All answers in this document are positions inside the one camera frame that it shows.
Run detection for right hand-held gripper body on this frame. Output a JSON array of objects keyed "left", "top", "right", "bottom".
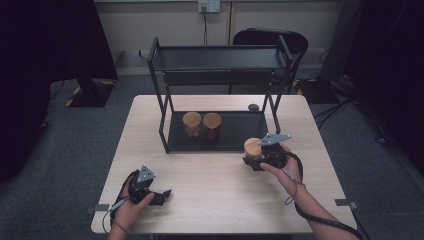
[{"left": 259, "top": 133, "right": 292, "bottom": 169}]

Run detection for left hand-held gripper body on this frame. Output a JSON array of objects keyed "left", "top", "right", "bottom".
[{"left": 129, "top": 164, "right": 157, "bottom": 205}]

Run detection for glass jar with brown contents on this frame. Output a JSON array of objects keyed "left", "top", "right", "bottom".
[{"left": 243, "top": 137, "right": 264, "bottom": 161}]

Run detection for black metal two-tier shelf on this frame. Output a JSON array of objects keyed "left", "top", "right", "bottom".
[{"left": 146, "top": 34, "right": 294, "bottom": 154}]

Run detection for glass jar with red contents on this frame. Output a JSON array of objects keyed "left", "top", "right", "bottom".
[{"left": 202, "top": 112, "right": 223, "bottom": 141}]

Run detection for glass jar with beige contents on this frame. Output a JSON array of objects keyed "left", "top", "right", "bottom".
[{"left": 182, "top": 111, "right": 203, "bottom": 139}]

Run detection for person's right hand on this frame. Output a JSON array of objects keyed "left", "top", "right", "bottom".
[{"left": 260, "top": 143, "right": 303, "bottom": 197}]

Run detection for person's left hand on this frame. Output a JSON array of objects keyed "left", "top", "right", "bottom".
[{"left": 113, "top": 179, "right": 156, "bottom": 233}]

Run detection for black floor plate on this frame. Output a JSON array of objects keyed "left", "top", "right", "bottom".
[{"left": 294, "top": 78, "right": 340, "bottom": 105}]

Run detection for black stand base striped tape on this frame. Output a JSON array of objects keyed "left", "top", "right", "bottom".
[{"left": 64, "top": 78, "right": 116, "bottom": 109}]

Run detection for black chair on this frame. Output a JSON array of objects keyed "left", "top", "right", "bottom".
[{"left": 228, "top": 27, "right": 310, "bottom": 96}]

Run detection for grey upright stand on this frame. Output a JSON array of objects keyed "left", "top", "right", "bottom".
[{"left": 319, "top": 0, "right": 365, "bottom": 83}]

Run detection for black curtain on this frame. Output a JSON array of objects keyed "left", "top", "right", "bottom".
[
  {"left": 0, "top": 0, "right": 119, "bottom": 183},
  {"left": 343, "top": 0, "right": 424, "bottom": 176}
]

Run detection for left hand-held gripper cable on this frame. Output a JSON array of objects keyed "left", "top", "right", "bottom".
[{"left": 102, "top": 170, "right": 141, "bottom": 235}]

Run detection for hand-held gripper cable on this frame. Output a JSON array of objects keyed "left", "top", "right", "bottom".
[
  {"left": 102, "top": 170, "right": 141, "bottom": 235},
  {"left": 282, "top": 151, "right": 365, "bottom": 240}
]

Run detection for black floor cables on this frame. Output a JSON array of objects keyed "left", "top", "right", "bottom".
[{"left": 313, "top": 95, "right": 398, "bottom": 146}]

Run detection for right hand-held gripper cable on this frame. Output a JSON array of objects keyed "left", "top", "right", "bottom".
[{"left": 282, "top": 151, "right": 365, "bottom": 240}]

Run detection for black power cable on wall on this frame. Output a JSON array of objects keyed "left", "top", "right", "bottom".
[{"left": 201, "top": 5, "right": 210, "bottom": 47}]

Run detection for white wall outlet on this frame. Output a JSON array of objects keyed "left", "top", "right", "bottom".
[{"left": 197, "top": 0, "right": 221, "bottom": 14}]

